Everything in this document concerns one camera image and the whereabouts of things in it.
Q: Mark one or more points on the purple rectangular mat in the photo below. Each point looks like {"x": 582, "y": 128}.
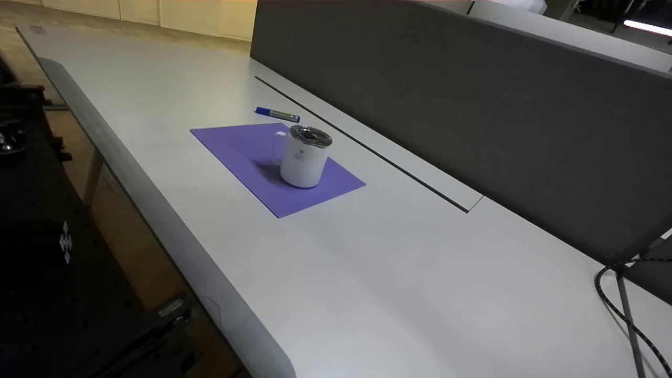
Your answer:
{"x": 245, "y": 157}

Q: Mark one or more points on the blue marker pen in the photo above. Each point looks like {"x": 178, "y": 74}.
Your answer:
{"x": 278, "y": 114}

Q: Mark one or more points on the black equipment cart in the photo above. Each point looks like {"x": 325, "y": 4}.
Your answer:
{"x": 49, "y": 280}

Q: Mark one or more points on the cream cabinet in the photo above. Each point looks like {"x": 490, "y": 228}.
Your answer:
{"x": 181, "y": 14}

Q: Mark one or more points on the grey fabric desk divider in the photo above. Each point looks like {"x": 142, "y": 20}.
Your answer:
{"x": 490, "y": 118}

